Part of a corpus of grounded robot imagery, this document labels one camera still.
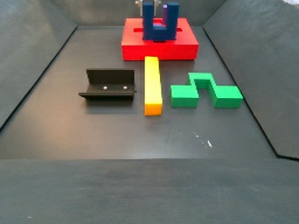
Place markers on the red board with slots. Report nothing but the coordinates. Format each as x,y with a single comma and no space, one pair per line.
180,49

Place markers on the yellow long bar block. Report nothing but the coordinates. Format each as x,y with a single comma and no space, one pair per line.
152,87

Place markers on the green zigzag block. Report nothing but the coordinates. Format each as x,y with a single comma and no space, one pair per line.
185,95

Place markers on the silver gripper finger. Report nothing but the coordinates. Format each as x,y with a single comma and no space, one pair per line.
139,4
156,3

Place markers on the blue U-shaped block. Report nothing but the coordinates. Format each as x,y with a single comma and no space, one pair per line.
160,34

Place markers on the black angle bracket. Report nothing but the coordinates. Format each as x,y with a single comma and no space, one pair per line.
109,84

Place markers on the purple U-shaped block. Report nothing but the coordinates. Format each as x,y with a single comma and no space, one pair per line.
159,22

